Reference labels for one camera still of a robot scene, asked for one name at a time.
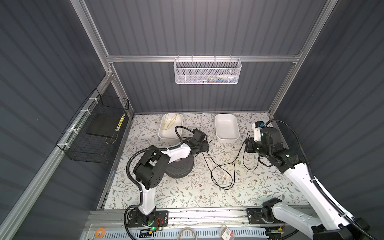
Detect black wire basket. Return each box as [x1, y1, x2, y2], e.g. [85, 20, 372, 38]
[57, 91, 130, 164]

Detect small plastic packet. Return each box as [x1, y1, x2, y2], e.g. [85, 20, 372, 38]
[219, 225, 235, 240]

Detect white tray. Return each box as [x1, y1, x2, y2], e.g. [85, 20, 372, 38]
[158, 113, 184, 143]
[215, 114, 240, 144]

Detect black box in basket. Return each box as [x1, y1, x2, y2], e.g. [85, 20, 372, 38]
[86, 114, 125, 138]

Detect yellow rubber bands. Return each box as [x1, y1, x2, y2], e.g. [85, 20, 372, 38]
[162, 113, 183, 130]

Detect right white tray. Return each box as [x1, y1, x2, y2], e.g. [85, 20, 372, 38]
[215, 114, 240, 144]

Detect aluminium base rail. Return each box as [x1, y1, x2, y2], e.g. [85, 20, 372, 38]
[86, 206, 316, 229]

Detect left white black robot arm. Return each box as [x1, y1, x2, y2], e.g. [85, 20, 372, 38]
[125, 126, 209, 227]

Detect black cable spool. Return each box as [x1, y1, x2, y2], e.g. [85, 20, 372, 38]
[165, 157, 194, 179]

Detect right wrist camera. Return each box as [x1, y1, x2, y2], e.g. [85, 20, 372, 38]
[253, 121, 265, 142]

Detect orange tape roll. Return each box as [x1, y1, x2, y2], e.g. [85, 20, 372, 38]
[95, 228, 106, 239]

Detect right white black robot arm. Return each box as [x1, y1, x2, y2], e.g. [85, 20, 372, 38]
[245, 121, 374, 240]

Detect left white tray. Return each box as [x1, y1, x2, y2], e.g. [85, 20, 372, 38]
[158, 113, 184, 143]

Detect grey cable loop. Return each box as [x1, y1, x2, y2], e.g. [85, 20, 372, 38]
[177, 227, 198, 240]

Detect white wire mesh basket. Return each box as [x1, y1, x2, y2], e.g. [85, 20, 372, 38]
[173, 57, 242, 85]

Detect black cable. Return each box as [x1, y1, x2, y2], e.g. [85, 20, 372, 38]
[201, 130, 271, 190]

